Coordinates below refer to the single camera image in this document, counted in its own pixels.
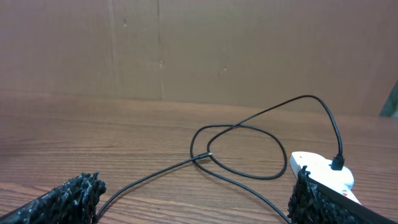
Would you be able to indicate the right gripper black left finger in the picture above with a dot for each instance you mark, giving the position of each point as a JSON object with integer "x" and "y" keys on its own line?
{"x": 72, "y": 202}

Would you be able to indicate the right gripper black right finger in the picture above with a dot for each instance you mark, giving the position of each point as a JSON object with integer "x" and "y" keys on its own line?
{"x": 314, "y": 203}

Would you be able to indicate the white charger plug adapter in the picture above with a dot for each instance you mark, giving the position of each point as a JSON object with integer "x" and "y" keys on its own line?
{"x": 336, "y": 177}

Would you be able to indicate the white power strip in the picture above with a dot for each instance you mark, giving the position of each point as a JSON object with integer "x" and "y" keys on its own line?
{"x": 300, "y": 159}

